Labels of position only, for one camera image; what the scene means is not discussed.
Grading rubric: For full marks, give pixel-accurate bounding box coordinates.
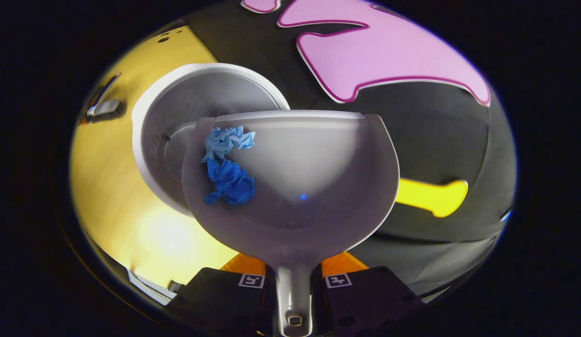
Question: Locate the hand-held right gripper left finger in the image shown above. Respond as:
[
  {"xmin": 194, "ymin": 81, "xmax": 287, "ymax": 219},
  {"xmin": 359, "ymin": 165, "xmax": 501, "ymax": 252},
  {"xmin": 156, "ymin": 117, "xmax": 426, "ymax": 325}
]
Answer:
[{"xmin": 166, "ymin": 253, "xmax": 278, "ymax": 337}]

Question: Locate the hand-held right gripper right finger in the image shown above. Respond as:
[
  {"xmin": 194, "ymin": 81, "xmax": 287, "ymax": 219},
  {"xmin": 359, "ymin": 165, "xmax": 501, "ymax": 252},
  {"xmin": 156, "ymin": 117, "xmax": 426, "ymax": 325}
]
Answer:
[{"xmin": 311, "ymin": 252, "xmax": 424, "ymax": 337}]

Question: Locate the blue paper trash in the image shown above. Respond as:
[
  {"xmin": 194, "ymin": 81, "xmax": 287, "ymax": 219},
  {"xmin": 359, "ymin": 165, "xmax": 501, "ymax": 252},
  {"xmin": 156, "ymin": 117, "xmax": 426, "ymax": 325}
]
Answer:
[{"xmin": 200, "ymin": 125, "xmax": 256, "ymax": 205}]

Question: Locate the grey dustpan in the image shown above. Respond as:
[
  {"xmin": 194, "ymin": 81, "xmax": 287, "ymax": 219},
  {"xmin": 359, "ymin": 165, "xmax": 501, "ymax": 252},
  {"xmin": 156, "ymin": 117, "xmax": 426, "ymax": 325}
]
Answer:
[{"xmin": 182, "ymin": 110, "xmax": 400, "ymax": 337}]

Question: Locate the white ribbed garbage bin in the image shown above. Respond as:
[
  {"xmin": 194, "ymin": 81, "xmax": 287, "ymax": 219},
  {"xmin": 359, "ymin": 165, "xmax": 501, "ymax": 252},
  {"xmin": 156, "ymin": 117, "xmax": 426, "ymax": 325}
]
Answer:
[{"xmin": 131, "ymin": 62, "xmax": 291, "ymax": 217}]

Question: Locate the yellow wooden desktop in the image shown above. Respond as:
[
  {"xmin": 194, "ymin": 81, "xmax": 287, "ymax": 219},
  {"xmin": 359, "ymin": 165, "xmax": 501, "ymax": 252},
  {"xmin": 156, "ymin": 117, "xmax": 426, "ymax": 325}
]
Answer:
[{"xmin": 69, "ymin": 24, "xmax": 239, "ymax": 288}]

